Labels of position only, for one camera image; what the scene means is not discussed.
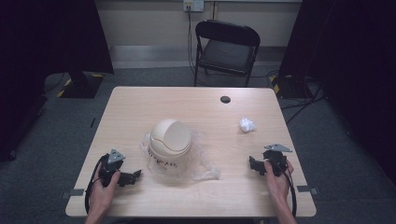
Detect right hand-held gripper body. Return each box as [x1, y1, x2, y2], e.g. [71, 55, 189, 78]
[262, 143, 293, 177]

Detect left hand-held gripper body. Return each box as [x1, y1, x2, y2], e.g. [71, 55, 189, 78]
[98, 148, 127, 189]

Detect white paper ball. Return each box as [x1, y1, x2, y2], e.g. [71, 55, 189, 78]
[238, 116, 257, 133]

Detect person's right hand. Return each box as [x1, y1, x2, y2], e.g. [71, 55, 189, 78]
[263, 159, 295, 203]

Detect person's left hand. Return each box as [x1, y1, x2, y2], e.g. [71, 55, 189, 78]
[89, 163, 121, 216]

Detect clear plastic bag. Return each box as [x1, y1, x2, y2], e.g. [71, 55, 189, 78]
[140, 130, 221, 182]

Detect black stand base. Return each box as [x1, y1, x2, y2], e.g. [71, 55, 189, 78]
[57, 70, 106, 100]
[269, 74, 314, 100]

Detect black folding chair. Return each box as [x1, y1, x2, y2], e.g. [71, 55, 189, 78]
[193, 19, 262, 89]

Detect black curtain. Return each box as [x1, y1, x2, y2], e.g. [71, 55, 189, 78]
[0, 0, 115, 162]
[278, 0, 396, 188]

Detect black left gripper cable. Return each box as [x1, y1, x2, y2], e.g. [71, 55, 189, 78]
[84, 154, 106, 216]

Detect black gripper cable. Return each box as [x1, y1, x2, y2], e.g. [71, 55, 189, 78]
[270, 158, 298, 217]
[84, 154, 106, 216]

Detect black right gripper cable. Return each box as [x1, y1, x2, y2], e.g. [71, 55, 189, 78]
[270, 158, 298, 217]

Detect grey table edge bracket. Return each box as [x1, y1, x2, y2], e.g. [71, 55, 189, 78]
[60, 188, 86, 200]
[296, 185, 319, 196]

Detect black floor cables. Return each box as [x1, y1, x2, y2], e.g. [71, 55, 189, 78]
[261, 69, 327, 125]

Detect black wall power cable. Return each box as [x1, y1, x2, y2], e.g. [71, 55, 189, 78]
[186, 5, 200, 76]

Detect white wall outlet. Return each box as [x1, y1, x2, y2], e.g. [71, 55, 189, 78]
[182, 0, 205, 13]

